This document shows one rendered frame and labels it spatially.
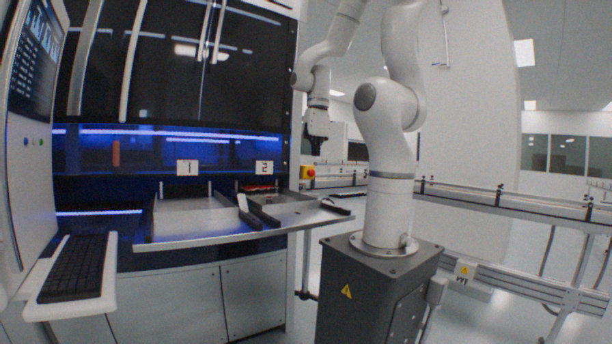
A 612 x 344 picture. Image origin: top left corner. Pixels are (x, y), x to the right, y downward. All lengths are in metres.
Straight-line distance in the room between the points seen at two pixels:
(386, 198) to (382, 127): 0.17
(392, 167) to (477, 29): 1.89
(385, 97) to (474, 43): 1.79
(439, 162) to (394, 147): 1.57
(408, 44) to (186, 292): 1.21
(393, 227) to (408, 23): 0.51
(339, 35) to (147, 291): 1.23
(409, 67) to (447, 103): 1.52
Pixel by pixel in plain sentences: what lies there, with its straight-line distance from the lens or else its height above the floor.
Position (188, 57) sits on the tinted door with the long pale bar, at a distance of 1.01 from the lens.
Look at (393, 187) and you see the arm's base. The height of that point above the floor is 1.02.
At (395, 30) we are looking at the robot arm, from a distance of 0.62.
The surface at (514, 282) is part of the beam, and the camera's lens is 1.47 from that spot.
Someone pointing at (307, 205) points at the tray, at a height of 0.90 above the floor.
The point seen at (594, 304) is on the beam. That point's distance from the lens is 1.56.
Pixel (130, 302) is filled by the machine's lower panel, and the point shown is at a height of 0.45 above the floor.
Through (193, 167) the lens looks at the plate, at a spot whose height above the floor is 1.02.
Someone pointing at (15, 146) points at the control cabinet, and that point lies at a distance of 0.69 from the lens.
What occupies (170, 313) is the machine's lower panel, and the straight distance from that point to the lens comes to 1.18.
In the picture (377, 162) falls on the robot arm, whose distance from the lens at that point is 0.54.
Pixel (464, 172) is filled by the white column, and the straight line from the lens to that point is 2.01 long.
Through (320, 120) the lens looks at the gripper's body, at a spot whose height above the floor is 1.21.
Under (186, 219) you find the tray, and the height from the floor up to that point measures 0.89.
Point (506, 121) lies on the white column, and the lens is 1.98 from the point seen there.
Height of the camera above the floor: 1.09
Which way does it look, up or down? 5 degrees down
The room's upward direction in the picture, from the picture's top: 3 degrees clockwise
